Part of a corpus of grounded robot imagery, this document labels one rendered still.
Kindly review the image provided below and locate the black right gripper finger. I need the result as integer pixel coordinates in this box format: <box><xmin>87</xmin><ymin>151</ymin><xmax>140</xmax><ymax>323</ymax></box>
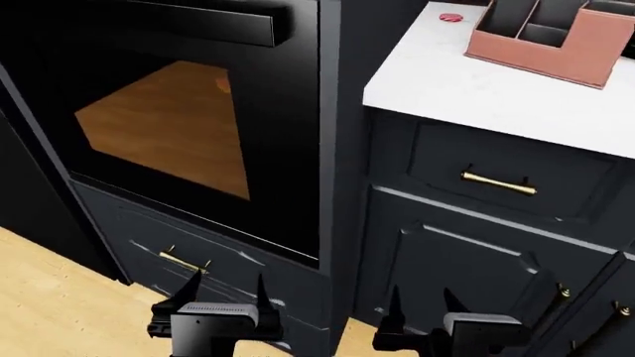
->
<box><xmin>378</xmin><ymin>285</ymin><xmax>407</xmax><ymax>335</ymax></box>
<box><xmin>443</xmin><ymin>287</ymin><xmax>471</xmax><ymax>316</ymax></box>

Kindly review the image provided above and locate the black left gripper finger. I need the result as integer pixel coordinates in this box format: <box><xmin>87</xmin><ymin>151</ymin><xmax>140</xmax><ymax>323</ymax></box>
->
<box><xmin>170</xmin><ymin>268</ymin><xmax>203</xmax><ymax>306</ymax></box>
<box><xmin>255</xmin><ymin>273</ymin><xmax>273</xmax><ymax>305</ymax></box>

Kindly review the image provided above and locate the dark panelled cabinet door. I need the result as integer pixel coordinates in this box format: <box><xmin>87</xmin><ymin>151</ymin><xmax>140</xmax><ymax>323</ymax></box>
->
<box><xmin>354</xmin><ymin>184</ymin><xmax>621</xmax><ymax>357</ymax></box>
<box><xmin>550</xmin><ymin>250</ymin><xmax>635</xmax><ymax>357</ymax></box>

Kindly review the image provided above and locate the dark tall oven cabinet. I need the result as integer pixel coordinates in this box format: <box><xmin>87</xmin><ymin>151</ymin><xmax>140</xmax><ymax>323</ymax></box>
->
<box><xmin>0</xmin><ymin>0</ymin><xmax>381</xmax><ymax>357</ymax></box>

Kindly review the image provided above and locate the black glass oven door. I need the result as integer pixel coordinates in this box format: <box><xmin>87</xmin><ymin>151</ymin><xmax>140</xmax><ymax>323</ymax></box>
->
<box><xmin>0</xmin><ymin>0</ymin><xmax>322</xmax><ymax>271</ymax></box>

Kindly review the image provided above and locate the dark drawer with raised panel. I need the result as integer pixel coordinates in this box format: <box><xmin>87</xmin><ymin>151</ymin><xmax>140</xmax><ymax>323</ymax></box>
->
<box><xmin>369</xmin><ymin>110</ymin><xmax>629</xmax><ymax>232</ymax></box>
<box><xmin>71</xmin><ymin>180</ymin><xmax>343</xmax><ymax>357</ymax></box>

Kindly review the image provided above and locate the dark base cabinet white top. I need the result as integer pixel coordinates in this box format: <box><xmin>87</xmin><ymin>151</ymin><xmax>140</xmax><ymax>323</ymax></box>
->
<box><xmin>352</xmin><ymin>0</ymin><xmax>635</xmax><ymax>357</ymax></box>

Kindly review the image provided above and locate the pink compartment organizer box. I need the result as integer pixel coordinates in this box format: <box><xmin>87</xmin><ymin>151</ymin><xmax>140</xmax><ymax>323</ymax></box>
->
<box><xmin>463</xmin><ymin>0</ymin><xmax>630</xmax><ymax>91</ymax></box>

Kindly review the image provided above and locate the brass bar drawer handle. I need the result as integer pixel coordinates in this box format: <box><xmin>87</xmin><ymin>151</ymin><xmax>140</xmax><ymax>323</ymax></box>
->
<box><xmin>459</xmin><ymin>163</ymin><xmax>539</xmax><ymax>197</ymax></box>
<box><xmin>158</xmin><ymin>244</ymin><xmax>213</xmax><ymax>276</ymax></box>

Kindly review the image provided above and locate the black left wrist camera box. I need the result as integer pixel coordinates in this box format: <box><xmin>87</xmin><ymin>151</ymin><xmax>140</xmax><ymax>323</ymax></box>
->
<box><xmin>170</xmin><ymin>300</ymin><xmax>260</xmax><ymax>357</ymax></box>

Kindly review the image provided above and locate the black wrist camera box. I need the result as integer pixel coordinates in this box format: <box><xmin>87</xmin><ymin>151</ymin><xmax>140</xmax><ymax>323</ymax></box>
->
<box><xmin>170</xmin><ymin>300</ymin><xmax>260</xmax><ymax>357</ymax></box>
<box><xmin>443</xmin><ymin>310</ymin><xmax>531</xmax><ymax>357</ymax></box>

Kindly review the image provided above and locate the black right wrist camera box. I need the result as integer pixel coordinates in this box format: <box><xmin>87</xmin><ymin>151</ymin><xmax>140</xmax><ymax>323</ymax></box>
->
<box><xmin>443</xmin><ymin>310</ymin><xmax>531</xmax><ymax>357</ymax></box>

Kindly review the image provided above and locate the black oven door handle bar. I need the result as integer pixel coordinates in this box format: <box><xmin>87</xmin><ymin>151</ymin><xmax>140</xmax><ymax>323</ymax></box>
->
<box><xmin>101</xmin><ymin>0</ymin><xmax>295</xmax><ymax>49</ymax></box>

